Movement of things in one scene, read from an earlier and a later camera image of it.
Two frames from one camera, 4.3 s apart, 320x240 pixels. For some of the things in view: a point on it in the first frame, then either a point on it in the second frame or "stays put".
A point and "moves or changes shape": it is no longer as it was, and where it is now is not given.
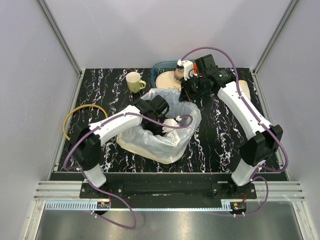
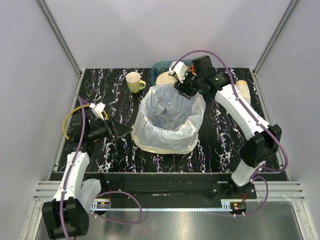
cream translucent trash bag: x=171 y=145 moves or changes shape
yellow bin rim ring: x=72 y=109 stays put
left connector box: x=101 y=204 stays put
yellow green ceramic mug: x=134 y=83 stays put
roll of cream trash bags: x=245 y=88 stays put
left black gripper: x=158 y=132 -> x=121 y=129
